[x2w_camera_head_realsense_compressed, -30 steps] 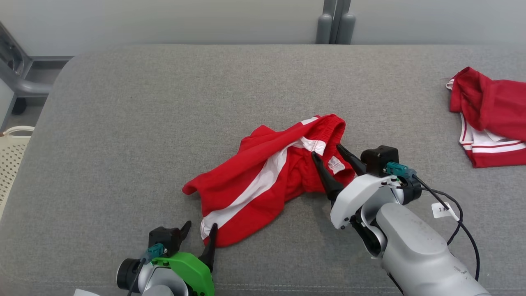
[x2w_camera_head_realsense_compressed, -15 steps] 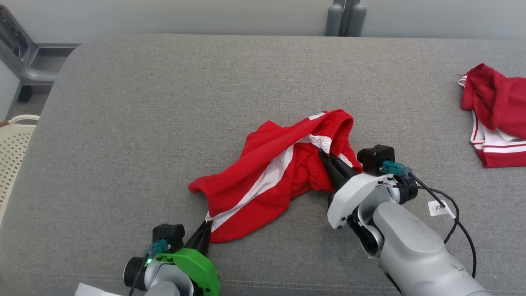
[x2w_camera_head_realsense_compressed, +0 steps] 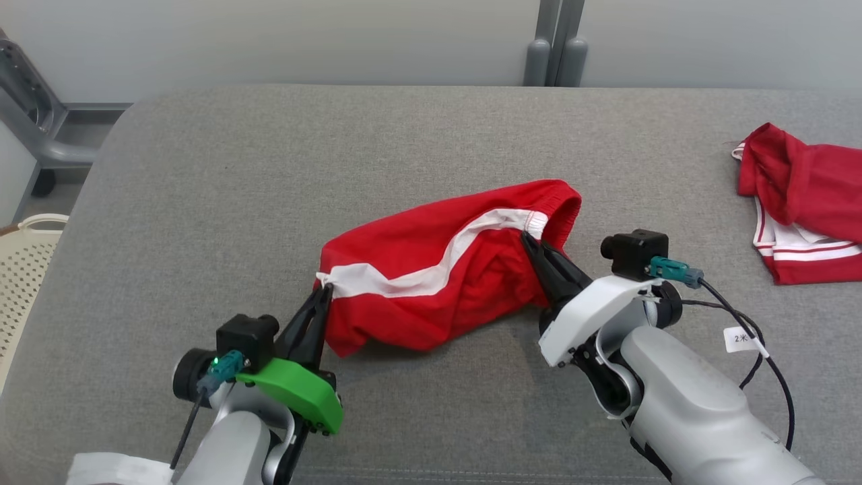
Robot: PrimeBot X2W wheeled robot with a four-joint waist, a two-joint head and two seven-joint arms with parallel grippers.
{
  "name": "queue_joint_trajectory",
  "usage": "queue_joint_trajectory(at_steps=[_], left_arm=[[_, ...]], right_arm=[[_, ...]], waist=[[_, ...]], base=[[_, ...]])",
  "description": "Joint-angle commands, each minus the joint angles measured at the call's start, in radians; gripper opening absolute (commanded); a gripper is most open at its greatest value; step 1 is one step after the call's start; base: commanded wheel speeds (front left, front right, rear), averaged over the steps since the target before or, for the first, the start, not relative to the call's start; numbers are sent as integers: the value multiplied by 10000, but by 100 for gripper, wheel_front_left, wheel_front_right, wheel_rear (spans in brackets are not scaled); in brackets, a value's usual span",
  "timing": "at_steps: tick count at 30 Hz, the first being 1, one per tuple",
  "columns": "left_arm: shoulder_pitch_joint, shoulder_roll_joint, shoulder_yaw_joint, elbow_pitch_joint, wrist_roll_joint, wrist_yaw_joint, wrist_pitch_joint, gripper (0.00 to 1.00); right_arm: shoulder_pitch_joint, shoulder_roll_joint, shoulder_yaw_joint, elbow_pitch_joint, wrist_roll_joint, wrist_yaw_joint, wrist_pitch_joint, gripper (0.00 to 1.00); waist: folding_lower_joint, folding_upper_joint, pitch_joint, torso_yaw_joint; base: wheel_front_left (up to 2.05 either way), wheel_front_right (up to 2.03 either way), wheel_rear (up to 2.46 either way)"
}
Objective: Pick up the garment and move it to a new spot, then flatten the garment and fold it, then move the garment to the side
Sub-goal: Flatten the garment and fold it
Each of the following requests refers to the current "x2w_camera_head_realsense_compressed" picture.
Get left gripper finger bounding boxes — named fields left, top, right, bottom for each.
left=296, top=286, right=334, bottom=368
left=275, top=286, right=325, bottom=361

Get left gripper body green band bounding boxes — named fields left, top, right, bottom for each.
left=173, top=349, right=344, bottom=435

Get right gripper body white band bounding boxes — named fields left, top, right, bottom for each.
left=539, top=276, right=682, bottom=368

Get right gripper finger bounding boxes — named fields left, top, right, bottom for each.
left=522, top=230, right=593, bottom=289
left=522, top=236, right=576, bottom=314

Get red shorts with white stripe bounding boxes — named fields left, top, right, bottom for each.
left=317, top=179, right=583, bottom=358

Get red basketball jersey number 23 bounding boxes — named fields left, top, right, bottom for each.
left=731, top=123, right=862, bottom=286

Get cream perforated laundry basket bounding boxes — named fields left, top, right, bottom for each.
left=0, top=214, right=70, bottom=395

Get left arm cable teal plug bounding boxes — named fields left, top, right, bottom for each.
left=168, top=350, right=244, bottom=472

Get arm cable teal plug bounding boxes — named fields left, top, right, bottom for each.
left=168, top=350, right=244, bottom=472
left=648, top=257, right=797, bottom=452

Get right arm cable teal plug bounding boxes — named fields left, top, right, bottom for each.
left=648, top=257, right=797, bottom=452

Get white cable tag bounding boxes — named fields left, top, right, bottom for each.
left=724, top=325, right=768, bottom=354

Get grey partition post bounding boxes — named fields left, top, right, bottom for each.
left=524, top=0, right=561, bottom=87
left=551, top=0, right=589, bottom=87

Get grey metal tube frame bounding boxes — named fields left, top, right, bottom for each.
left=0, top=30, right=132, bottom=197

